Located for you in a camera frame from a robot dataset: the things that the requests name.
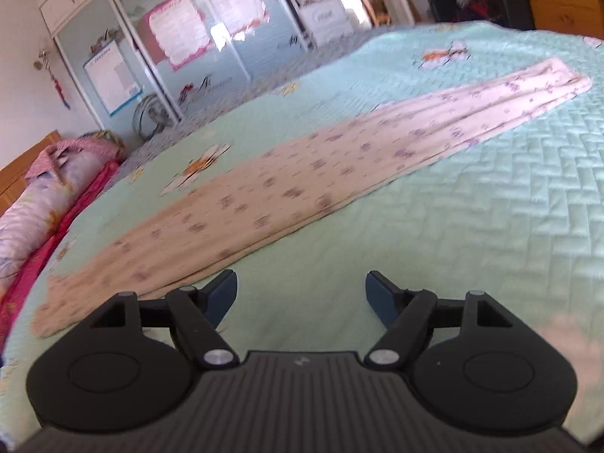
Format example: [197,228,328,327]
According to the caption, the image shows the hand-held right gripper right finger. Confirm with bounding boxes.
[365,270,515,371]

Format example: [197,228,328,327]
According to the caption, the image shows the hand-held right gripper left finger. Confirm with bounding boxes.
[89,270,239,371]

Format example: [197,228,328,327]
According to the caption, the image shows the beige printed pants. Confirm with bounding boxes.
[31,57,593,339]

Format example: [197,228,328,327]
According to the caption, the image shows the green bee-print quilted bedspread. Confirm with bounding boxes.
[0,21,604,453]

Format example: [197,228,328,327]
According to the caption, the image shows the red embroidered pillow towel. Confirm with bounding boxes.
[0,217,71,346]
[61,160,122,232]

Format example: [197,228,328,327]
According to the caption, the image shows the rolled floral quilt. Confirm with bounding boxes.
[0,151,107,280]

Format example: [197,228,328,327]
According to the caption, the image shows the pink floral cloth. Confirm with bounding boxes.
[26,137,126,183]

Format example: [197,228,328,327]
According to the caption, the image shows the purple heart-print bed sheet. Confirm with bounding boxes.
[118,23,392,171]

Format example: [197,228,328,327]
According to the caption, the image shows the wooden headboard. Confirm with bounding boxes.
[0,129,65,218]

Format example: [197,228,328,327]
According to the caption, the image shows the red hanging ornament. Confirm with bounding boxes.
[47,70,72,111]

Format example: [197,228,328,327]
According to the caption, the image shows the wooden chair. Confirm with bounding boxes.
[363,0,393,27]

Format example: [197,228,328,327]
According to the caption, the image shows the black chair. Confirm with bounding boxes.
[427,0,537,32]

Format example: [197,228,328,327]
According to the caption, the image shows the wooden dresser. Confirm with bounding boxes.
[514,0,604,39]

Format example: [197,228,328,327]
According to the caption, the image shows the blue-bordered wall chart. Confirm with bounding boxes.
[82,40,145,118]

